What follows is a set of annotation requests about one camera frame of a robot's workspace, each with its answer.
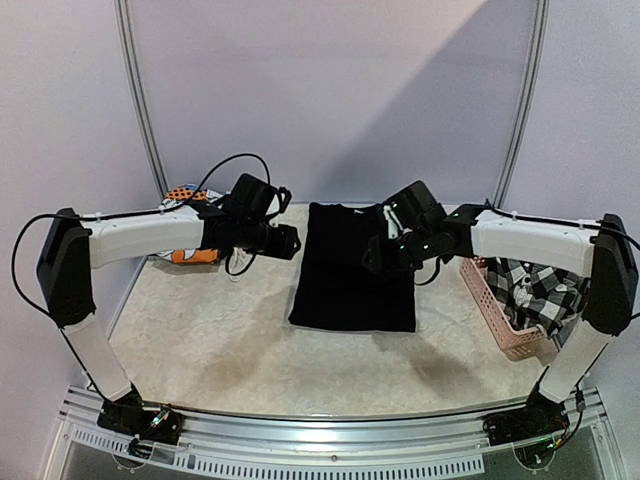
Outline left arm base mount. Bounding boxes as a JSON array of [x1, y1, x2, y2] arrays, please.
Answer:
[[97, 387, 185, 445]]

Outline left aluminium frame post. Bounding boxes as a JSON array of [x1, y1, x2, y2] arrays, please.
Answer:
[[114, 0, 168, 196]]

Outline pink plastic laundry basket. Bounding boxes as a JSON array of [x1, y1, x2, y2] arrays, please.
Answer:
[[460, 258, 556, 364]]

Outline front aluminium rail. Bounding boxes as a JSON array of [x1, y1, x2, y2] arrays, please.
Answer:
[[45, 387, 625, 479]]

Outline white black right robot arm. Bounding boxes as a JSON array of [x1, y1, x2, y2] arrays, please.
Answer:
[[362, 181, 639, 436]]

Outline black white checked shirt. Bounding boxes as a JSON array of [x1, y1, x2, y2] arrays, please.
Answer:
[[485, 257, 590, 335]]

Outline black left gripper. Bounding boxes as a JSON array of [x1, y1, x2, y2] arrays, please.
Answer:
[[237, 219, 302, 261]]

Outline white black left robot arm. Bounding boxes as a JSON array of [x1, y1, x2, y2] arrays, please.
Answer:
[[36, 173, 300, 434]]

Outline aluminium frame post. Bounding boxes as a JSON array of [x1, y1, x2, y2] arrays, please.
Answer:
[[114, 0, 168, 196], [492, 0, 550, 207]]

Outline black t-shirt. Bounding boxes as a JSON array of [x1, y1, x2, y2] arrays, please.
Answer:
[[288, 202, 417, 333]]

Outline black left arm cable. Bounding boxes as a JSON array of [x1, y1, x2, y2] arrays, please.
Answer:
[[9, 152, 294, 316]]

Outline colourful patterned folded shorts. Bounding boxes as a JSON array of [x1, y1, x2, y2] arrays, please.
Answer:
[[154, 184, 233, 265]]

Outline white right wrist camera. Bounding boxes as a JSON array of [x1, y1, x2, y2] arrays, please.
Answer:
[[382, 204, 404, 240]]

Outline right aluminium frame post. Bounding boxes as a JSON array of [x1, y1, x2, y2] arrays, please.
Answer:
[[492, 0, 550, 207]]

